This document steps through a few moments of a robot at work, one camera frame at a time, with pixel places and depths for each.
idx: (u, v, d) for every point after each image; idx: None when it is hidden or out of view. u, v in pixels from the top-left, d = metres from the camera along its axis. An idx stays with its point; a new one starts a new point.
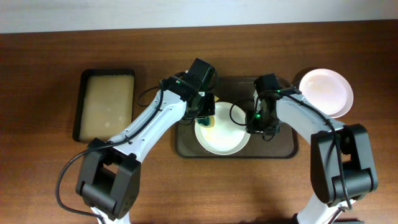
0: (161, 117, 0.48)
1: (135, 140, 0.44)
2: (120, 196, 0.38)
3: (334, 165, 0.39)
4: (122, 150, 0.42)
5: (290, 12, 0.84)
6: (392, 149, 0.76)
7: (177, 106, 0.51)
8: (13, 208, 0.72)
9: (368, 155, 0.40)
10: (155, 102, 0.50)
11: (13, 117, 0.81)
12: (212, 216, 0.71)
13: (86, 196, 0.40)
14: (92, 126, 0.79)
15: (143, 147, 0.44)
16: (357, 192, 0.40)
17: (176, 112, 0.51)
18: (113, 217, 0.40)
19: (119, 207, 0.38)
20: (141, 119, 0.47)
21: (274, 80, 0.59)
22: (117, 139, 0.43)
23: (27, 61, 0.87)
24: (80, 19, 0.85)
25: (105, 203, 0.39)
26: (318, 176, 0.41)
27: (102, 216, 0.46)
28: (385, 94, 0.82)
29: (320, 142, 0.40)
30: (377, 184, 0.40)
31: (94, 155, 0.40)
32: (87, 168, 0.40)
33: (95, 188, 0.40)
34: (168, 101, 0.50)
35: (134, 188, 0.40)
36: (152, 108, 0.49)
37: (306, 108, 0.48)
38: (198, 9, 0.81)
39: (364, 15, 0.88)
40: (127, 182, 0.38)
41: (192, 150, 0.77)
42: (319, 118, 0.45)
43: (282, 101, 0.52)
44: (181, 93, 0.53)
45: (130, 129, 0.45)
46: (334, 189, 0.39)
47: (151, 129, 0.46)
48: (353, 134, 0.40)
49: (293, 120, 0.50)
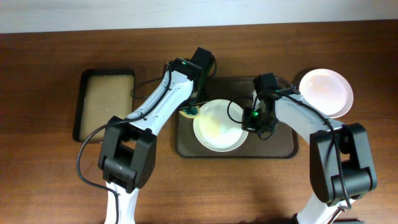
0: (172, 96, 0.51)
1: (149, 116, 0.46)
2: (140, 165, 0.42)
3: (333, 164, 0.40)
4: (140, 126, 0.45)
5: (291, 12, 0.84)
6: (392, 148, 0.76)
7: (185, 84, 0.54)
8: (14, 208, 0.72)
9: (367, 155, 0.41)
10: (164, 82, 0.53)
11: (13, 117, 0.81)
12: (212, 216, 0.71)
13: (107, 170, 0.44)
14: (92, 125, 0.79)
15: (158, 122, 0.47)
16: (356, 191, 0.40)
17: (184, 91, 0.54)
18: (133, 188, 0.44)
19: (138, 177, 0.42)
20: (153, 97, 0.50)
21: (274, 80, 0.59)
22: (133, 116, 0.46)
23: (28, 61, 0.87)
24: (81, 20, 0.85)
25: (126, 174, 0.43)
26: (317, 175, 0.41)
27: (117, 194, 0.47)
28: (385, 94, 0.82)
29: (319, 142, 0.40)
30: (376, 184, 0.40)
31: (114, 130, 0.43)
32: (108, 142, 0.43)
33: (115, 161, 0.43)
34: (177, 81, 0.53)
35: (150, 160, 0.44)
36: (161, 88, 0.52)
37: (305, 108, 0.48)
38: (198, 9, 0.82)
39: (364, 15, 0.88)
40: (145, 154, 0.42)
41: (192, 150, 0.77)
42: (319, 117, 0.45)
43: (281, 101, 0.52)
44: (186, 73, 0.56)
45: (145, 106, 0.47)
46: (334, 188, 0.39)
47: (164, 106, 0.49)
48: (352, 134, 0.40)
49: (292, 120, 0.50)
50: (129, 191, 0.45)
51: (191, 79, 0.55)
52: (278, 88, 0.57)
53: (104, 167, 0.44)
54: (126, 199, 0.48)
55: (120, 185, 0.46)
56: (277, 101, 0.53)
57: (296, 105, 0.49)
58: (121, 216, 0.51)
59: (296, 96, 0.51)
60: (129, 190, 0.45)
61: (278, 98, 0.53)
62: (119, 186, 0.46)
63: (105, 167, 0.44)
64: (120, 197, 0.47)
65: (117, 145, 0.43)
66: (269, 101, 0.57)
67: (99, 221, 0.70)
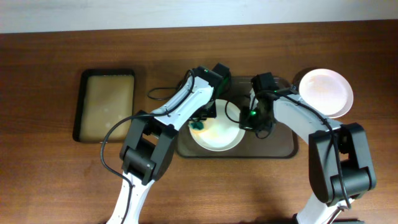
0: (194, 98, 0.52)
1: (173, 114, 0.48)
2: (160, 158, 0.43)
3: (332, 164, 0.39)
4: (163, 121, 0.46)
5: (290, 12, 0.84)
6: (392, 148, 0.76)
7: (207, 89, 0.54)
8: (15, 208, 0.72)
9: (365, 154, 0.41)
10: (188, 85, 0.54)
11: (14, 117, 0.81)
12: (212, 216, 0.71)
13: (128, 159, 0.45)
14: (92, 125, 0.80)
15: (180, 122, 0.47)
16: (356, 191, 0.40)
17: (206, 95, 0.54)
18: (150, 180, 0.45)
19: (158, 169, 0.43)
20: (176, 97, 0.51)
21: (272, 80, 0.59)
22: (157, 112, 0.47)
23: (28, 61, 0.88)
24: (81, 20, 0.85)
25: (145, 165, 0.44)
26: (316, 175, 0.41)
27: (132, 186, 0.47)
28: (386, 93, 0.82)
29: (318, 142, 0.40)
30: (375, 183, 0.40)
31: (138, 122, 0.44)
32: (132, 134, 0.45)
33: (137, 152, 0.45)
34: (200, 85, 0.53)
35: (168, 155, 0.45)
36: (185, 91, 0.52)
37: (303, 108, 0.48)
38: (198, 9, 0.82)
39: (364, 15, 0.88)
40: (166, 147, 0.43)
41: (191, 151, 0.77)
42: (318, 118, 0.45)
43: (280, 101, 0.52)
44: (209, 78, 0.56)
45: (169, 104, 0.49)
46: (333, 189, 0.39)
47: (186, 106, 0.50)
48: (351, 133, 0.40)
49: (291, 121, 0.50)
50: (143, 184, 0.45)
51: (213, 84, 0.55)
52: (276, 88, 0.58)
53: (125, 157, 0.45)
54: (139, 192, 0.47)
55: (137, 178, 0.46)
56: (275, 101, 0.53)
57: (295, 105, 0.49)
58: (130, 212, 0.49)
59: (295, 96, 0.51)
60: (143, 183, 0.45)
61: (277, 98, 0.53)
62: (135, 177, 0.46)
63: (126, 157, 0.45)
64: (135, 189, 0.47)
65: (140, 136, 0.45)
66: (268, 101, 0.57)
67: (99, 221, 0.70)
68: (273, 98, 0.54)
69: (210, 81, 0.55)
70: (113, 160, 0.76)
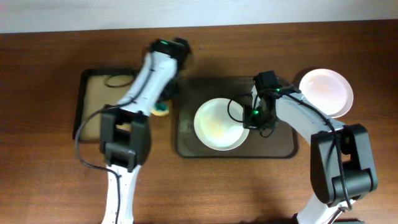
0: (158, 76, 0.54)
1: (138, 99, 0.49)
2: (140, 143, 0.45)
3: (334, 165, 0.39)
4: (131, 109, 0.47)
5: (290, 12, 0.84)
6: (392, 148, 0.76)
7: (168, 64, 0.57)
8: (15, 208, 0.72)
9: (368, 156, 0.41)
10: (148, 65, 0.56)
11: (13, 117, 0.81)
12: (212, 216, 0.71)
13: (108, 152, 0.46)
14: (93, 124, 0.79)
15: (147, 104, 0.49)
16: (356, 192, 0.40)
17: (168, 70, 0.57)
18: (135, 165, 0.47)
19: (140, 154, 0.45)
20: (140, 79, 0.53)
21: (275, 78, 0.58)
22: (124, 101, 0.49)
23: (28, 61, 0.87)
24: (81, 19, 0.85)
25: (127, 153, 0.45)
26: (318, 175, 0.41)
27: (119, 175, 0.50)
28: (386, 93, 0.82)
29: (320, 142, 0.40)
30: (377, 185, 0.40)
31: (109, 117, 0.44)
32: (105, 129, 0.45)
33: (115, 143, 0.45)
34: (159, 62, 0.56)
35: (147, 139, 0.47)
36: (147, 71, 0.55)
37: (306, 107, 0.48)
38: (197, 9, 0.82)
39: (363, 15, 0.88)
40: (143, 134, 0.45)
41: (192, 150, 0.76)
42: (319, 118, 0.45)
43: (282, 100, 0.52)
44: (166, 52, 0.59)
45: (134, 91, 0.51)
46: (334, 190, 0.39)
47: (152, 86, 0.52)
48: (354, 134, 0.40)
49: (293, 119, 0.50)
50: (130, 170, 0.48)
51: (172, 58, 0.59)
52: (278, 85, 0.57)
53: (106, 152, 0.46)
54: (127, 180, 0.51)
55: (120, 166, 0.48)
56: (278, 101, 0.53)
57: (297, 105, 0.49)
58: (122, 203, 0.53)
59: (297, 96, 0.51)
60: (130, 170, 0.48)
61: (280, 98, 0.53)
62: (119, 166, 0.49)
63: (106, 152, 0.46)
64: (122, 179, 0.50)
65: (113, 130, 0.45)
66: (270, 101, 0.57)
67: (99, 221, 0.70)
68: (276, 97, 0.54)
69: (169, 55, 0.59)
70: None
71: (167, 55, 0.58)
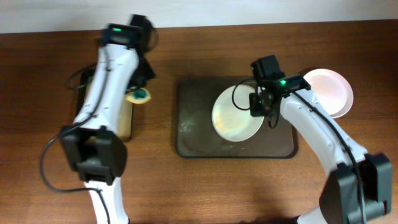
0: (116, 75, 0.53)
1: (99, 111, 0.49)
2: (111, 158, 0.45)
3: (353, 199, 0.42)
4: (91, 126, 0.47)
5: (290, 12, 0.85)
6: (392, 148, 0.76)
7: (127, 56, 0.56)
8: (14, 208, 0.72)
9: (387, 188, 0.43)
10: (103, 64, 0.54)
11: (13, 117, 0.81)
12: (212, 216, 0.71)
13: (82, 171, 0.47)
14: None
15: (108, 112, 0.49)
16: (370, 217, 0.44)
17: (129, 64, 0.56)
18: (113, 177, 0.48)
19: (113, 168, 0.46)
20: (97, 84, 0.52)
21: (275, 65, 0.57)
22: (84, 116, 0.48)
23: (28, 61, 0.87)
24: (81, 19, 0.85)
25: (101, 168, 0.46)
26: (332, 202, 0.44)
27: (99, 190, 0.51)
28: (385, 93, 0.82)
29: (340, 179, 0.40)
30: (390, 209, 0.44)
31: (69, 139, 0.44)
32: (71, 150, 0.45)
33: (86, 161, 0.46)
34: (115, 59, 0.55)
35: (119, 152, 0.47)
36: (102, 73, 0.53)
37: (318, 115, 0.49)
38: (198, 9, 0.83)
39: (363, 15, 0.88)
40: (110, 150, 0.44)
41: (192, 151, 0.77)
42: (337, 139, 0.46)
43: (291, 99, 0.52)
44: (123, 42, 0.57)
45: (91, 102, 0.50)
46: (349, 219, 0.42)
47: (112, 89, 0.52)
48: (377, 170, 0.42)
49: (303, 124, 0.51)
50: (109, 184, 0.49)
51: (129, 47, 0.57)
52: (280, 74, 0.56)
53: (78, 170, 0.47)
54: (109, 192, 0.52)
55: (99, 181, 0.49)
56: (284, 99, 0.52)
57: (309, 113, 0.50)
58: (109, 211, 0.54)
59: (305, 94, 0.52)
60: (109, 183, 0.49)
61: (287, 96, 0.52)
62: (97, 181, 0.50)
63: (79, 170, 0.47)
64: (104, 191, 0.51)
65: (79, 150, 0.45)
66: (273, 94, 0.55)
67: None
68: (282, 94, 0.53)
69: (125, 44, 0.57)
70: None
71: (122, 46, 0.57)
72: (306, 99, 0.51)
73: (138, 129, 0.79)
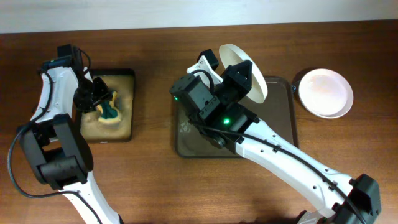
0: (62, 84, 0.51)
1: (51, 107, 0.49)
2: (74, 147, 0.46)
3: None
4: (47, 119, 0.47)
5: (289, 12, 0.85)
6: (392, 148, 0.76)
7: (66, 71, 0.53)
8: (14, 208, 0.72)
9: (378, 200, 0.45)
10: (46, 81, 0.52)
11: (13, 117, 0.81)
12: (212, 216, 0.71)
13: (50, 177, 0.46)
14: (93, 125, 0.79)
15: (61, 107, 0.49)
16: None
17: (71, 78, 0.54)
18: (85, 172, 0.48)
19: (81, 159, 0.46)
20: (44, 95, 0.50)
21: (204, 90, 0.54)
22: (37, 114, 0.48)
23: (27, 61, 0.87)
24: (81, 18, 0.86)
25: (68, 165, 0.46)
26: None
27: (78, 191, 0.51)
28: (385, 93, 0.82)
29: None
30: None
31: (28, 136, 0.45)
32: (33, 152, 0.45)
33: (51, 162, 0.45)
34: (57, 73, 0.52)
35: (81, 143, 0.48)
36: (48, 85, 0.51)
37: (283, 153, 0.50)
38: (197, 9, 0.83)
39: (362, 15, 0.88)
40: (70, 135, 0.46)
41: (192, 150, 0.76)
42: (315, 177, 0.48)
43: (249, 142, 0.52)
44: (58, 64, 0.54)
45: (42, 103, 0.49)
46: None
47: (61, 94, 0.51)
48: (366, 193, 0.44)
49: (271, 167, 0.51)
50: (83, 182, 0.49)
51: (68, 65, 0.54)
52: (212, 100, 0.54)
53: (45, 178, 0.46)
54: (87, 191, 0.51)
55: (72, 183, 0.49)
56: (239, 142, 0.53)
57: (273, 154, 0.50)
58: (96, 208, 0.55)
59: (251, 130, 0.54)
60: (83, 181, 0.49)
61: (242, 139, 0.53)
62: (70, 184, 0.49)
63: (46, 177, 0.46)
64: (83, 191, 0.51)
65: (39, 148, 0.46)
66: (224, 137, 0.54)
67: None
68: (236, 139, 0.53)
69: (63, 64, 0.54)
70: (112, 160, 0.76)
71: (61, 66, 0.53)
72: (263, 139, 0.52)
73: (138, 129, 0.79)
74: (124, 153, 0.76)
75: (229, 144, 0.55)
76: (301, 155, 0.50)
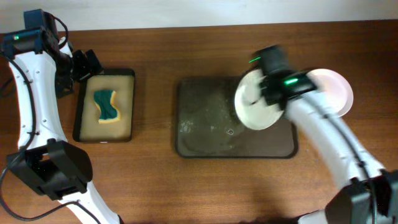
0: (40, 84, 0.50)
1: (39, 129, 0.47)
2: (72, 169, 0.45)
3: (364, 216, 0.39)
4: (38, 144, 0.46)
5: (288, 12, 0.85)
6: (392, 148, 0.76)
7: (41, 61, 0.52)
8: (15, 208, 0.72)
9: None
10: (19, 78, 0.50)
11: (13, 117, 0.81)
12: (212, 216, 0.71)
13: (49, 191, 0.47)
14: (92, 126, 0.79)
15: (51, 127, 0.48)
16: None
17: (48, 65, 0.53)
18: (85, 183, 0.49)
19: (81, 175, 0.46)
20: (25, 103, 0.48)
21: (278, 58, 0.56)
22: (24, 139, 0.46)
23: None
24: (81, 19, 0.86)
25: (68, 180, 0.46)
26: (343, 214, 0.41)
27: (78, 200, 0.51)
28: (385, 93, 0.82)
29: (353, 196, 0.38)
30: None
31: (20, 166, 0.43)
32: (28, 177, 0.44)
33: (49, 180, 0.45)
34: (32, 68, 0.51)
35: (80, 159, 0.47)
36: (23, 86, 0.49)
37: (329, 122, 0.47)
38: (197, 9, 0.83)
39: (362, 15, 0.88)
40: (68, 160, 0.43)
41: (192, 150, 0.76)
42: (351, 152, 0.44)
43: (301, 102, 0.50)
44: (28, 48, 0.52)
45: (27, 123, 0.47)
46: None
47: (43, 98, 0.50)
48: (391, 185, 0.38)
49: (311, 130, 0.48)
50: (83, 191, 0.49)
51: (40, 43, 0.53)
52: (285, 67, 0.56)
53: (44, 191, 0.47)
54: (87, 200, 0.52)
55: (72, 193, 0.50)
56: (296, 100, 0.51)
57: (319, 118, 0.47)
58: (96, 213, 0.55)
59: (311, 95, 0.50)
60: (83, 190, 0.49)
61: (296, 99, 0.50)
62: (69, 195, 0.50)
63: (45, 190, 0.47)
64: (83, 200, 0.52)
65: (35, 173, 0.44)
66: (281, 94, 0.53)
67: None
68: (293, 96, 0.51)
69: (33, 45, 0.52)
70: (113, 160, 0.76)
71: (32, 51, 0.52)
72: (316, 104, 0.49)
73: (138, 129, 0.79)
74: (124, 153, 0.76)
75: (285, 103, 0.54)
76: (346, 129, 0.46)
